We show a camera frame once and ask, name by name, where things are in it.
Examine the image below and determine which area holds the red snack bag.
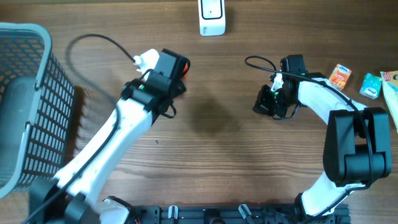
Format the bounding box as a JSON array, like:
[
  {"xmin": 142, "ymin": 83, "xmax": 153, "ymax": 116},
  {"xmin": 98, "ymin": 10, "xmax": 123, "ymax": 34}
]
[{"xmin": 182, "ymin": 63, "xmax": 190, "ymax": 80}]

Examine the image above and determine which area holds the orange small box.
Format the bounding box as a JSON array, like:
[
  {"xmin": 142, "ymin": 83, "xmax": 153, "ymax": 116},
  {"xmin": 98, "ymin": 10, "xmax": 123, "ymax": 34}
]
[{"xmin": 329, "ymin": 64, "xmax": 352, "ymax": 90}]

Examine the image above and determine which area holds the green tissue pack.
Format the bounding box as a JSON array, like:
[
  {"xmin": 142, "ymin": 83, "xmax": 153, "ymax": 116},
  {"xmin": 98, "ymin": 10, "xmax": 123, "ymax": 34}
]
[{"xmin": 359, "ymin": 73, "xmax": 382, "ymax": 99}]

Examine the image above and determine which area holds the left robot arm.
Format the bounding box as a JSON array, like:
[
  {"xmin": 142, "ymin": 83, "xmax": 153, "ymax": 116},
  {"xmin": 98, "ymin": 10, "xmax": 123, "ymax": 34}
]
[{"xmin": 25, "ymin": 78, "xmax": 186, "ymax": 223}]

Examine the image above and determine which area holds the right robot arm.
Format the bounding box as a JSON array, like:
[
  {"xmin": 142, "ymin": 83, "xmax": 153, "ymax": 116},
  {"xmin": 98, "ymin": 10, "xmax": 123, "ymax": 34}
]
[{"xmin": 253, "ymin": 72, "xmax": 392, "ymax": 223}]

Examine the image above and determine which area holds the white barcode scanner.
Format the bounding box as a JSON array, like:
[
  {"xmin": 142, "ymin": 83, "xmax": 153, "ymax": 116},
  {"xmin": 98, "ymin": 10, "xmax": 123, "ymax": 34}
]
[{"xmin": 198, "ymin": 0, "xmax": 226, "ymax": 37}]

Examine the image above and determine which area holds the grey plastic mesh basket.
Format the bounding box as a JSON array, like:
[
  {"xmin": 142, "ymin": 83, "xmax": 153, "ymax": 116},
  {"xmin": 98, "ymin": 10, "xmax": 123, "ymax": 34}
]
[{"xmin": 1, "ymin": 22, "xmax": 76, "ymax": 198}]

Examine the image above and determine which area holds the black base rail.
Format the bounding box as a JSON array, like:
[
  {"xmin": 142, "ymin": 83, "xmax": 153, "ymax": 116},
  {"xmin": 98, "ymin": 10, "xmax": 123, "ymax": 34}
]
[{"xmin": 124, "ymin": 203, "xmax": 351, "ymax": 224}]

